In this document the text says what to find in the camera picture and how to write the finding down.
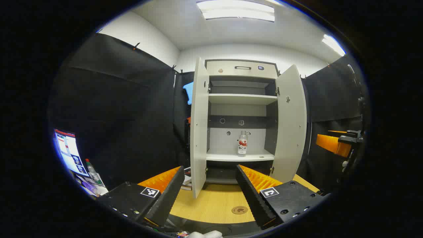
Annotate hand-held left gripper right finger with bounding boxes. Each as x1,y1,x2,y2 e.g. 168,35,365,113
235,164,331,230

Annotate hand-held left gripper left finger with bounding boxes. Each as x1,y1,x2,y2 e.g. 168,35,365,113
96,166,185,228

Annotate beige cabinet door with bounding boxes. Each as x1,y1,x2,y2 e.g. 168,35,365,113
190,57,210,199
270,64,308,183

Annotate clear bottle with red label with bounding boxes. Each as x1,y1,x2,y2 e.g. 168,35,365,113
237,130,249,157

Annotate beige cabinet with dark frame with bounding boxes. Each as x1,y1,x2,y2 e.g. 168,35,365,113
204,59,281,185

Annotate plastic bottle with red cap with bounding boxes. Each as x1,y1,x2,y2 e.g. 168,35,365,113
85,159,101,184

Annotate beige cabinet drawer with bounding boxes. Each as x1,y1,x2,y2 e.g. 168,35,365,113
206,60,278,79

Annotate white paper sheets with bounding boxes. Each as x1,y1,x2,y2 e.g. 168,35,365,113
75,175,109,198

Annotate narrow ceiling light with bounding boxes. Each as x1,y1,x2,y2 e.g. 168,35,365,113
322,34,346,57

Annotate black backdrop cloth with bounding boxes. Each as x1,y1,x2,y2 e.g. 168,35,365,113
48,33,367,192

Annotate computer monitor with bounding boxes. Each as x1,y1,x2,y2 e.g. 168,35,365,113
53,129,90,177

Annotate large ceiling light panel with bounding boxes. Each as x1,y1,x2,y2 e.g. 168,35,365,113
197,0,275,22

